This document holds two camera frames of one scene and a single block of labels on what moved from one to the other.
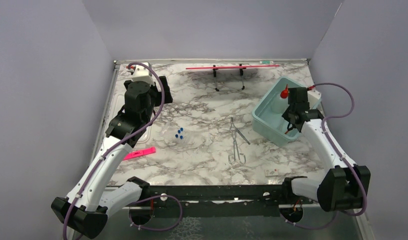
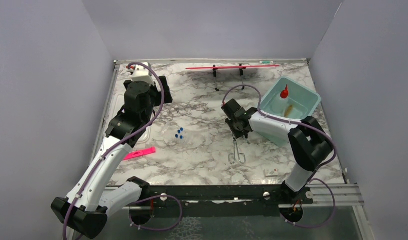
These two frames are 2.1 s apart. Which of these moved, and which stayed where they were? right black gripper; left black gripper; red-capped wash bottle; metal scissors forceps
Moved: right black gripper
Stayed: left black gripper; metal scissors forceps; red-capped wash bottle
